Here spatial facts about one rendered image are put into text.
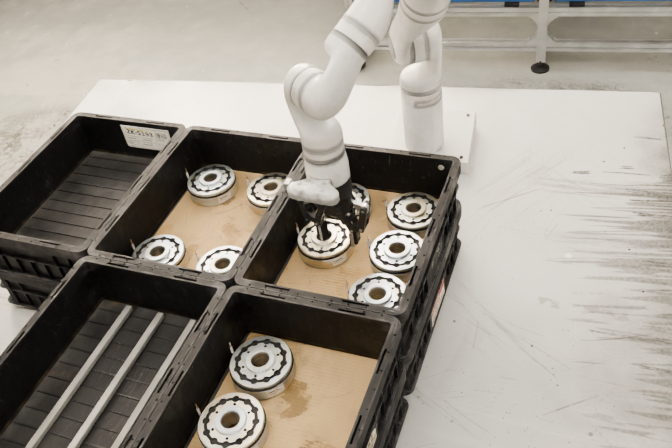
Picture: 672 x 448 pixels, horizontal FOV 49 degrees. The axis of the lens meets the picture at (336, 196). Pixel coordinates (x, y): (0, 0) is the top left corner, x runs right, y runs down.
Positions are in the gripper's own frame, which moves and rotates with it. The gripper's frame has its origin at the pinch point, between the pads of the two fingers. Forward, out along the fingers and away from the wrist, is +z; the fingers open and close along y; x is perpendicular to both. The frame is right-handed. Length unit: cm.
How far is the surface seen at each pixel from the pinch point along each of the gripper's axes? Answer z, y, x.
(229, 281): -4.6, 11.0, 19.7
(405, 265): 1.7, -13.7, 2.4
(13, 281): 8, 63, 23
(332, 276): 4.9, -0.6, 5.9
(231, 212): 4.7, 26.7, -4.4
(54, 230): 5, 61, 11
